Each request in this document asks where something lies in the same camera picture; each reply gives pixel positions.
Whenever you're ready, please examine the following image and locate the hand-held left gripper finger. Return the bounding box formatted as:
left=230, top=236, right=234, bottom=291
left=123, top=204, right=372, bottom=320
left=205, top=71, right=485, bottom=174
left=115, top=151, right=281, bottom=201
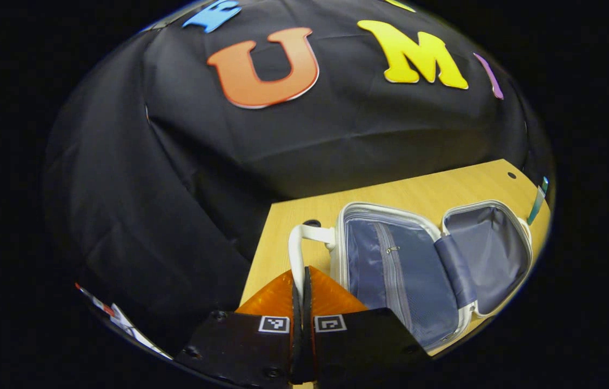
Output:
left=304, top=266, right=430, bottom=386
left=175, top=269, right=304, bottom=387

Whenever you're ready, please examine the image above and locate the white suitcase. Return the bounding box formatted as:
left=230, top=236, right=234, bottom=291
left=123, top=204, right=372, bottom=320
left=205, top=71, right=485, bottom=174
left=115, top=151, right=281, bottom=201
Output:
left=288, top=200, right=533, bottom=352

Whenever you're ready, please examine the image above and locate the blue white cosmetic tube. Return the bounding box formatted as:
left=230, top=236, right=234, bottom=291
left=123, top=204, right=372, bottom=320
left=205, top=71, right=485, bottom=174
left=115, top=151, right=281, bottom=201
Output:
left=527, top=177, right=550, bottom=226

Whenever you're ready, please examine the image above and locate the white red clutter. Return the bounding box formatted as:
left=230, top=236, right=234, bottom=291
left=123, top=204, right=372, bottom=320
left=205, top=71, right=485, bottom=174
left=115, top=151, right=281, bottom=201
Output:
left=75, top=282, right=172, bottom=360

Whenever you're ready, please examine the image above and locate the black backdrop cloth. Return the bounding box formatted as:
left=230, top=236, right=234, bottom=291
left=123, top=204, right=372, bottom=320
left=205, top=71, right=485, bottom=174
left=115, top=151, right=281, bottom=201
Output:
left=42, top=0, right=553, bottom=357

